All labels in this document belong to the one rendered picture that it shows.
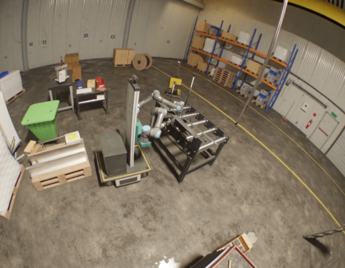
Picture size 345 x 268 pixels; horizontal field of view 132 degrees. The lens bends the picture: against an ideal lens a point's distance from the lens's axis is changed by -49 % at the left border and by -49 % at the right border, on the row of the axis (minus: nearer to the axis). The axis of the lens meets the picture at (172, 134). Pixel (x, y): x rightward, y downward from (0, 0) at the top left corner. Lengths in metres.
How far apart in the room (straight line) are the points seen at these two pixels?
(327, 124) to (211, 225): 9.34
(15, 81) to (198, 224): 7.84
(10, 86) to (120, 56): 6.24
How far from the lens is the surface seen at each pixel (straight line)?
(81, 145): 3.03
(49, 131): 3.55
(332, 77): 10.70
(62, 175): 2.91
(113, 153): 2.20
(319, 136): 10.80
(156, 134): 2.00
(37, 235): 2.97
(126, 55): 9.52
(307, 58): 10.80
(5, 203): 3.29
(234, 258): 1.87
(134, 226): 2.55
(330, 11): 7.86
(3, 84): 7.26
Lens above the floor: 2.46
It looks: 38 degrees down
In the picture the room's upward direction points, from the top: 16 degrees clockwise
